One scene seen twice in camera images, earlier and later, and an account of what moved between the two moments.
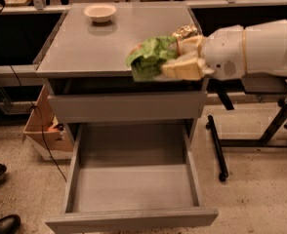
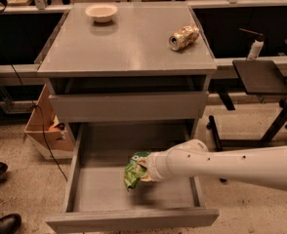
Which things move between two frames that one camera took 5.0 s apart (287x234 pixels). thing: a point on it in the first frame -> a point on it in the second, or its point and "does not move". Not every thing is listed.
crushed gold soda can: (184, 31) does not move
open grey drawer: (127, 175) does not move
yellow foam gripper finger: (188, 69) -> (143, 161)
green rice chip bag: (146, 58) -> (134, 171)
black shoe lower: (8, 224) does not move
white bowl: (100, 13) does not move
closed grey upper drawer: (87, 106) does not move
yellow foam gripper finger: (190, 45) -> (146, 177)
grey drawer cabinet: (90, 81) does not move
